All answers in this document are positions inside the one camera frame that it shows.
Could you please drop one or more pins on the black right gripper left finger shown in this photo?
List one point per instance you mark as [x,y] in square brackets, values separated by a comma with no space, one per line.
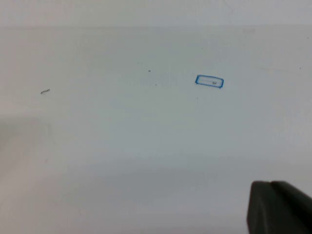
[259,209]

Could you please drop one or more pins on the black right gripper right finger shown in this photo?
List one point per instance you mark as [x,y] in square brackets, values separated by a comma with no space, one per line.
[295,212]

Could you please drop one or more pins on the blue outlined rectangle sticker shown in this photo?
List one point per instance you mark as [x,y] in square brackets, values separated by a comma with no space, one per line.
[209,81]

